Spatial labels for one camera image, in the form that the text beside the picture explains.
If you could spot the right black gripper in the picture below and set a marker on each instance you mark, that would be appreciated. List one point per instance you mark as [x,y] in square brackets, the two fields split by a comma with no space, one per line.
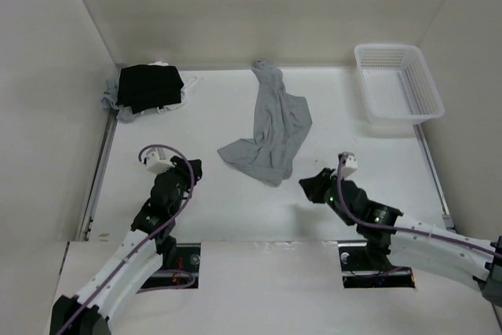
[314,185]

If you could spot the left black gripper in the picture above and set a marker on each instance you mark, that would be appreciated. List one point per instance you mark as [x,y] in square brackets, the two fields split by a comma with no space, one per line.
[184,169]

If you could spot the grey tank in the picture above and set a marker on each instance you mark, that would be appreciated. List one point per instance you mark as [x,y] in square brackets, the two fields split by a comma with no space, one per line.
[281,124]
[109,101]

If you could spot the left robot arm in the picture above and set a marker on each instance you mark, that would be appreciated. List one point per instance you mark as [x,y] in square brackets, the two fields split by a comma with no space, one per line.
[147,247]

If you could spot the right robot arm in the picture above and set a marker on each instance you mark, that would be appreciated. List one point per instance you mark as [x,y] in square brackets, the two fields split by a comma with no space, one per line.
[396,240]

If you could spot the folded white tank top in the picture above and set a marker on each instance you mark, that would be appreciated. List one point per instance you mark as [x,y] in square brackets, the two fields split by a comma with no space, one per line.
[184,92]

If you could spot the folded black tank top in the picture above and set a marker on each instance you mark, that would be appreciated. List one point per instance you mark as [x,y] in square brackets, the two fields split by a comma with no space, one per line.
[131,87]

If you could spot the folded grey tank top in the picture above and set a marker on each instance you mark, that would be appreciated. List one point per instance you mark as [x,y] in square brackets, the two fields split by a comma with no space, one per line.
[109,101]

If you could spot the white plastic basket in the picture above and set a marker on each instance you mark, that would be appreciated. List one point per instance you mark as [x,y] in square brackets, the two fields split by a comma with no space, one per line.
[396,84]

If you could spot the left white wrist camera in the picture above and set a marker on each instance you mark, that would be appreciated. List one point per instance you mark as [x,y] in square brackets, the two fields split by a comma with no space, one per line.
[156,161]

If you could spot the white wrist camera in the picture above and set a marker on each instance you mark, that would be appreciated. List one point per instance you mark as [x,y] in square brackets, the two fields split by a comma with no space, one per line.
[348,164]
[156,161]

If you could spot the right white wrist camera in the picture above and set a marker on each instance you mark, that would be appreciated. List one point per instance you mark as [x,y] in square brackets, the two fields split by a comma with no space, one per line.
[348,164]

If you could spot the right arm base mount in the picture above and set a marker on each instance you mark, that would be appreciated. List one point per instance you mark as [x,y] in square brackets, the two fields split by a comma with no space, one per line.
[365,265]

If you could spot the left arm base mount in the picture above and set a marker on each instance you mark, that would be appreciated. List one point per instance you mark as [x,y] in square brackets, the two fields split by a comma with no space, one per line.
[181,271]

